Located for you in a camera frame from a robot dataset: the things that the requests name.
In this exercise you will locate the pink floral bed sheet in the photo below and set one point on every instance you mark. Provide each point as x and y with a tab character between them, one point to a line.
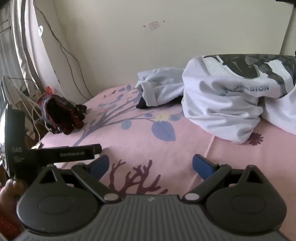
185	143

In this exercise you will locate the dark red knitted cloth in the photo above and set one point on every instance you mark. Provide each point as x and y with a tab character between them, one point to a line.
62	113

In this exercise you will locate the grey curtain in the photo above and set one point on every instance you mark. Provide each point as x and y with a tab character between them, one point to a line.
25	46

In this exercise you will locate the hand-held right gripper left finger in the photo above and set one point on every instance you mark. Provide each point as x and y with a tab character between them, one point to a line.
100	165

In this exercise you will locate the small red plastic object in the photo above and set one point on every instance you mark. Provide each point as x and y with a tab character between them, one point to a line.
49	89

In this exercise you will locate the white printed t-shirt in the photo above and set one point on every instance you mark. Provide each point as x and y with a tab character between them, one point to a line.
219	109

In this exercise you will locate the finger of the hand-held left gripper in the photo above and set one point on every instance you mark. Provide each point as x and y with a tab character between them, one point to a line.
69	154

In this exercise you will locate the white clothes iron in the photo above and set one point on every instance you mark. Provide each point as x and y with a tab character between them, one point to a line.
13	97

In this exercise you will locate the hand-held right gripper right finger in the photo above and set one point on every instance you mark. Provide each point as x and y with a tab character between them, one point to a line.
202	166

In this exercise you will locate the black garment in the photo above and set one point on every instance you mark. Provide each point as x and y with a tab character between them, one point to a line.
141	104

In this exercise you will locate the person's left hand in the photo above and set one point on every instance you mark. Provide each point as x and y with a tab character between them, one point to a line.
9	192

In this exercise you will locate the white plastic clip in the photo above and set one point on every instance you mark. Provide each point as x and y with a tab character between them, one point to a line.
40	30

